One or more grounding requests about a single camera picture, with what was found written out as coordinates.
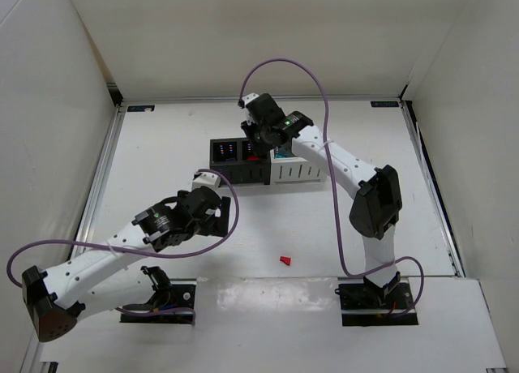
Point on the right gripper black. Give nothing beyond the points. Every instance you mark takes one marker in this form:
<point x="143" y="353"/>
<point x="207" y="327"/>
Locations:
<point x="251" y="135"/>

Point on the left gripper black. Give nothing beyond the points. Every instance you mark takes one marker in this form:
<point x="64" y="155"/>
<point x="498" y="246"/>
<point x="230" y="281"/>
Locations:
<point x="220" y="216"/>

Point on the red lego slope bottom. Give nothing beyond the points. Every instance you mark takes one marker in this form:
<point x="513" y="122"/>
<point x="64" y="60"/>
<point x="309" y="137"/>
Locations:
<point x="285" y="260"/>

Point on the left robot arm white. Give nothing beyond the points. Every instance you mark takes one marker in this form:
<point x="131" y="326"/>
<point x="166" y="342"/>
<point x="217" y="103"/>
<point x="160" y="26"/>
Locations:
<point x="57" y="298"/>

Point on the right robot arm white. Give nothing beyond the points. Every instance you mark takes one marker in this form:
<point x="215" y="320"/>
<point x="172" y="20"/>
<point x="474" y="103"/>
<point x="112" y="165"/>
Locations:
<point x="375" y="192"/>

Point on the black double bin container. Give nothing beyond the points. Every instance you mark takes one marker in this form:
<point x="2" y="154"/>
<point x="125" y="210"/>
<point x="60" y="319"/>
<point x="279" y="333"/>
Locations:
<point x="240" y="172"/>

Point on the white double bin container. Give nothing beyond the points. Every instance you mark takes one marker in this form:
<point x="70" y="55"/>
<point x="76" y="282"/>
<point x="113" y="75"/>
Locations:
<point x="293" y="169"/>

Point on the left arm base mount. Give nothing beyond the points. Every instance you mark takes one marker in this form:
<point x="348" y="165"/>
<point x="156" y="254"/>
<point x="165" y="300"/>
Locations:
<point x="172" y="301"/>

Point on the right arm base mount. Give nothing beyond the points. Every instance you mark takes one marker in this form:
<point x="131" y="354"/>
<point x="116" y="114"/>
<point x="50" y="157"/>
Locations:
<point x="360" y="307"/>

